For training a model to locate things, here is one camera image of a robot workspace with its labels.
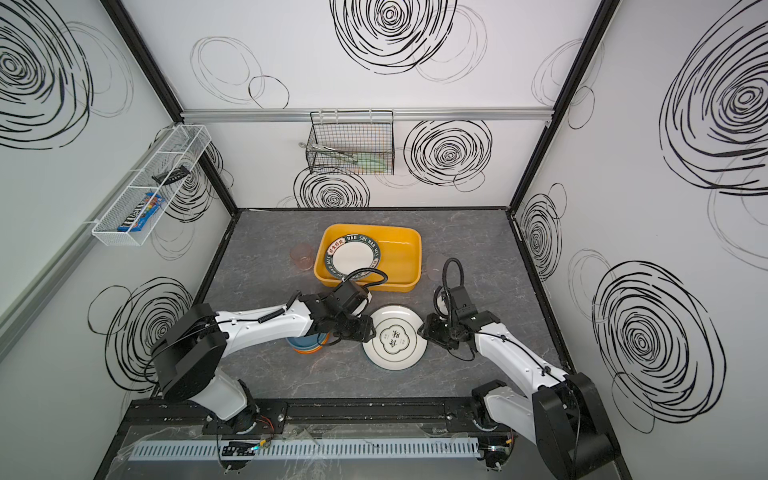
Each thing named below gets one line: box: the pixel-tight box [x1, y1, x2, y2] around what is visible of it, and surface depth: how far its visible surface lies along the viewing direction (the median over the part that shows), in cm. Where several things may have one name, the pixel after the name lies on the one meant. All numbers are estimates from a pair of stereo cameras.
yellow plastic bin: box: [314, 224, 422, 293], surface depth 106 cm
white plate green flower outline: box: [362, 304, 429, 371], surface depth 87 cm
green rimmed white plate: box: [324, 233, 381, 280], surface depth 107 cm
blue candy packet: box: [117, 192, 164, 232], surface depth 72 cm
